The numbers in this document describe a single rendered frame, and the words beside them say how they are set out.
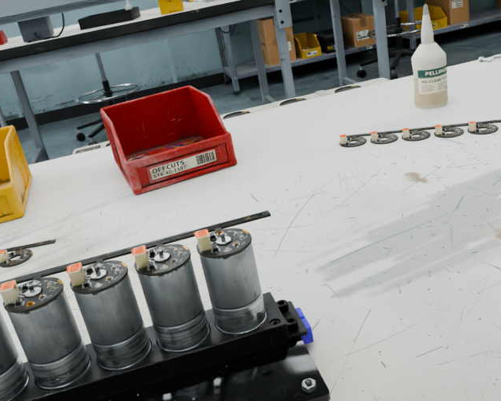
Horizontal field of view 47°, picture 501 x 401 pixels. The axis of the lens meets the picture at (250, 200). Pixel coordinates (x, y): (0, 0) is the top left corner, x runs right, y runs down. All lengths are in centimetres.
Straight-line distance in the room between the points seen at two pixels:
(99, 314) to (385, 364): 13
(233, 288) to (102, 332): 6
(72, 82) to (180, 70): 83
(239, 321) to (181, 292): 3
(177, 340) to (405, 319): 11
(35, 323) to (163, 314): 5
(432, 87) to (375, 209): 23
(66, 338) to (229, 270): 8
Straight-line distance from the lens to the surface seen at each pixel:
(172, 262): 25
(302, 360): 26
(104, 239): 45
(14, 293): 26
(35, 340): 26
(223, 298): 26
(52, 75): 470
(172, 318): 26
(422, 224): 38
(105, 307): 25
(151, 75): 467
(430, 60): 60
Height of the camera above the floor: 93
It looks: 23 degrees down
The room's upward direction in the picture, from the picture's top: 11 degrees counter-clockwise
